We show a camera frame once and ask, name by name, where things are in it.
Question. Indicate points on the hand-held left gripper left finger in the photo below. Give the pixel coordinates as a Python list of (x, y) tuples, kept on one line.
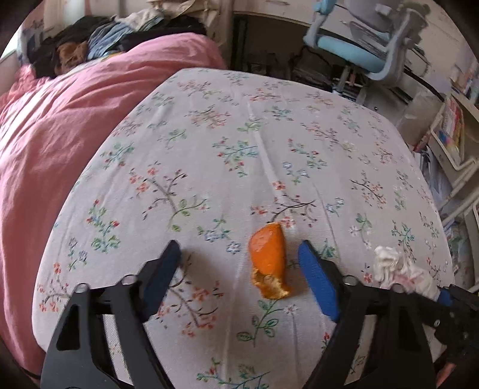
[(161, 275)]

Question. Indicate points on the clear plastic bag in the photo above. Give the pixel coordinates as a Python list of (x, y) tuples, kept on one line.
[(419, 119)]

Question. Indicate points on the white garment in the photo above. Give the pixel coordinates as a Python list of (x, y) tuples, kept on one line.
[(142, 18)]

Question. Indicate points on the brown garment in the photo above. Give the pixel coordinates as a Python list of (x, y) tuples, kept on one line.
[(71, 56)]

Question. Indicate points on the large orange peel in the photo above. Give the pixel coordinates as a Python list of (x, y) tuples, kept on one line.
[(267, 258)]

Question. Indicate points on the black clothing pile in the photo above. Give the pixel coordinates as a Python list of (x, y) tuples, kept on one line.
[(56, 37)]

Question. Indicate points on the blue denim garment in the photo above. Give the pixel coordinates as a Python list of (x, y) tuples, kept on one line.
[(108, 41)]

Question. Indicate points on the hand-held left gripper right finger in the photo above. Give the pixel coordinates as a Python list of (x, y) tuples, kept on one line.
[(318, 278)]

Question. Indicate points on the stack of papers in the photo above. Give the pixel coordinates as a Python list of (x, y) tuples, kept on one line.
[(434, 175)]

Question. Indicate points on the grey and blue desk chair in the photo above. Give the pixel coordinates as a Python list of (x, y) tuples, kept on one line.
[(355, 48)]

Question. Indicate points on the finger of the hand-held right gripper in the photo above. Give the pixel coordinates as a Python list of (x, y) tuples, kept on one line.
[(449, 329), (444, 297)]

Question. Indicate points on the beige garment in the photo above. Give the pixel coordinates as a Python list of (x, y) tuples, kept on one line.
[(176, 6)]

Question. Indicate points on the stained tissue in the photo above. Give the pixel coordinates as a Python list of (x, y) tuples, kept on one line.
[(396, 267)]

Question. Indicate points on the white desk with drawers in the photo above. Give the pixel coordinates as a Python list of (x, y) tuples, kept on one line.
[(430, 45)]

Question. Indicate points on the pink blanket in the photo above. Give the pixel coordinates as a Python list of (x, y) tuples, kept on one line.
[(48, 142)]

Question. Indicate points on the white rolling book cart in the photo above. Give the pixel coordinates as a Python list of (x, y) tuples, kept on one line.
[(454, 149)]

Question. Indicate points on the black folded garment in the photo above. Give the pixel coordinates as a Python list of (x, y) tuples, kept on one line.
[(176, 30)]

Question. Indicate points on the floral bedsheet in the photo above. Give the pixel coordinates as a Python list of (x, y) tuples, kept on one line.
[(224, 161)]

